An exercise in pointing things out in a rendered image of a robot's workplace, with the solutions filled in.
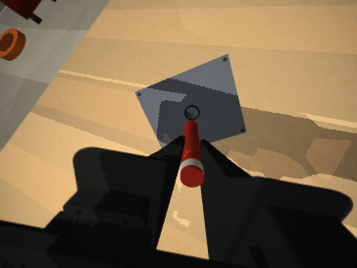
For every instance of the grey sloped panel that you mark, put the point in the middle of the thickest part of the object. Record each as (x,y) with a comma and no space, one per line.
(205,94)

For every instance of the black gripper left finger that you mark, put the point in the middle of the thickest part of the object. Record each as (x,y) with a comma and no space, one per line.
(153,176)

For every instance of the red peg with white band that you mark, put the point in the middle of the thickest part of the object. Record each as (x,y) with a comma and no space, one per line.
(191,168)

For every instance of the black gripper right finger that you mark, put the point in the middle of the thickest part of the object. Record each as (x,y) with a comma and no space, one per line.
(231,199)

